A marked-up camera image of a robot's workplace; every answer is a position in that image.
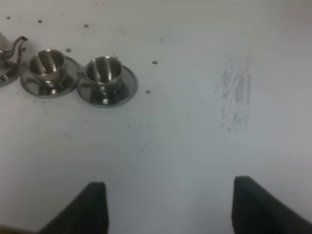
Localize stainless steel teapot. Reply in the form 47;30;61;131
0;33;28;69

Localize steel teacup far right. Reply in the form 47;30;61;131
77;56;123;95

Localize steel teacup near teapot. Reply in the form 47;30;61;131
28;49;67;82

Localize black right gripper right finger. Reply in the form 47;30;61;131
232;176;312;234

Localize steel saucer far right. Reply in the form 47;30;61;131
77;66;138;108

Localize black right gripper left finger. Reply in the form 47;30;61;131
39;182;109;234

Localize steel saucer near teapot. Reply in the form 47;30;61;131
20;56;81;98

